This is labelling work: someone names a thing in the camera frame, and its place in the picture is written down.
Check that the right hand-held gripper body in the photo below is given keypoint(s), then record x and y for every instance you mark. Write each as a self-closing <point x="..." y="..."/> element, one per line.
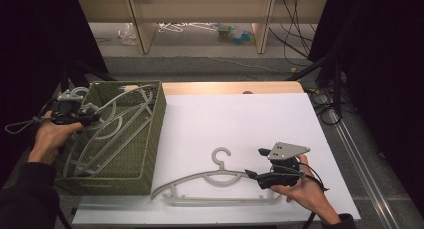
<point x="283" y="170"/>

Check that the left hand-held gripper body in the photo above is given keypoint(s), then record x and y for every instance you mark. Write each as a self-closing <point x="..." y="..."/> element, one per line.
<point x="66" y="107"/>

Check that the grey plastic clothes hanger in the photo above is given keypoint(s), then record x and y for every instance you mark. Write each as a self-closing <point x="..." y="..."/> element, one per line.
<point x="117" y="120"/>
<point x="128" y="91"/>
<point x="221" y="180"/>

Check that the green woven basket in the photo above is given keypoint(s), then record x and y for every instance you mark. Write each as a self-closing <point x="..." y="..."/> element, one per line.
<point x="146" y="149"/>

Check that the person's right hand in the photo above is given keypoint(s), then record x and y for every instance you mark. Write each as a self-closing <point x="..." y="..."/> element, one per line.
<point x="306" y="192"/>

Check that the person's left hand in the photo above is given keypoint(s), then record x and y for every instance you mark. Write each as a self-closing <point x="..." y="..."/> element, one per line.
<point x="50" y="139"/>

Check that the white foam board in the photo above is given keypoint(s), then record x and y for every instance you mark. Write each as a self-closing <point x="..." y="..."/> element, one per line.
<point x="240" y="122"/>

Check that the black curtain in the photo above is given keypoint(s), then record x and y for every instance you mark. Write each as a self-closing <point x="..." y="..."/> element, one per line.
<point x="36" y="49"/>
<point x="383" y="72"/>

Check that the clear plastic bag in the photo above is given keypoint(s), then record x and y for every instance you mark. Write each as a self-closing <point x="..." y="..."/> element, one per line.
<point x="127" y="34"/>

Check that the colourful plastic toys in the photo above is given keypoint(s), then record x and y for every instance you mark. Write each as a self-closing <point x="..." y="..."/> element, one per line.
<point x="235" y="35"/>

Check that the wooden shelf unit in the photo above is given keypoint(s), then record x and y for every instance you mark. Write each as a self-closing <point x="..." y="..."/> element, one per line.
<point x="200" y="9"/>

